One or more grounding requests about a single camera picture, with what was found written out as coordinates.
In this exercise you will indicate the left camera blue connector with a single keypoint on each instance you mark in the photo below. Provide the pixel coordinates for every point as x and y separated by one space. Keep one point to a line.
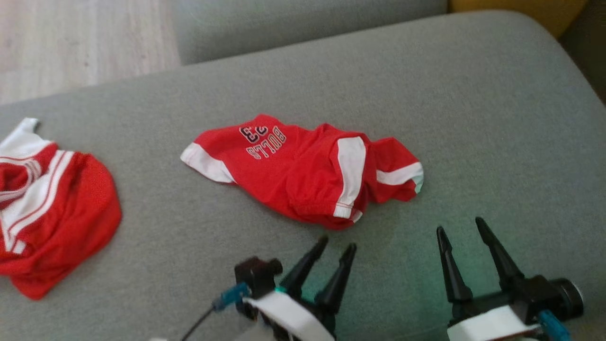
232 296

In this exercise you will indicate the red and white striped jersey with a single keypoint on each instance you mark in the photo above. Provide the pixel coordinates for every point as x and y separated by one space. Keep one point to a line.
80 213

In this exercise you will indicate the grey sofa seat cushion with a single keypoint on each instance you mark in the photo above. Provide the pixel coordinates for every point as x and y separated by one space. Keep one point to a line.
284 28

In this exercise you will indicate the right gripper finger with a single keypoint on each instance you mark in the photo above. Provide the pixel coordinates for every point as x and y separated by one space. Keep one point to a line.
454 274
502 263

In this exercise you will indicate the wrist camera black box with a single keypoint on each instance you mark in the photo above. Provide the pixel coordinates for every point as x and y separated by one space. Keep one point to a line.
255 277
532 296

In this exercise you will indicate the red Bulls shorts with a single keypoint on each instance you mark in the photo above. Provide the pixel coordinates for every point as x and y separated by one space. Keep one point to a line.
293 175

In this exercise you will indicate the grey sofa ottoman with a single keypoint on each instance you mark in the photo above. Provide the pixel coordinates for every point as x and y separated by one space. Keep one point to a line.
426 94

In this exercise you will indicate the yellow sofa backrest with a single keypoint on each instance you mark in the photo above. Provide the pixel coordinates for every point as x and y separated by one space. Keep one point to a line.
521 9

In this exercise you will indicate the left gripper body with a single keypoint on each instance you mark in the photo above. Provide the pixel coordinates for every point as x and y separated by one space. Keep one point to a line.
293 317

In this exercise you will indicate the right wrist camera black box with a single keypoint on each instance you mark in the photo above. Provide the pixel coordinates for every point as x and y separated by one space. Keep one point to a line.
532 296

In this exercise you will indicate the right camera blue connector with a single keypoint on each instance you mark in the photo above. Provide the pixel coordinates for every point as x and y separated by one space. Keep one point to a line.
554 327

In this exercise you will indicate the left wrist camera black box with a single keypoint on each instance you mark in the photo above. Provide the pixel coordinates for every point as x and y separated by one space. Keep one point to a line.
255 277

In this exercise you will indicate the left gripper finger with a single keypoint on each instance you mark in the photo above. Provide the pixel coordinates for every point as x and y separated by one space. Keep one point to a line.
338 284
303 272

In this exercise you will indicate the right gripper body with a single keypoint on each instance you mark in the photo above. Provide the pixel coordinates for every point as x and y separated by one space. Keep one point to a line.
487 327

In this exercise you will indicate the camera blue connector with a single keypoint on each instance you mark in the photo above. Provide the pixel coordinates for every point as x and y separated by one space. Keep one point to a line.
232 296
554 327

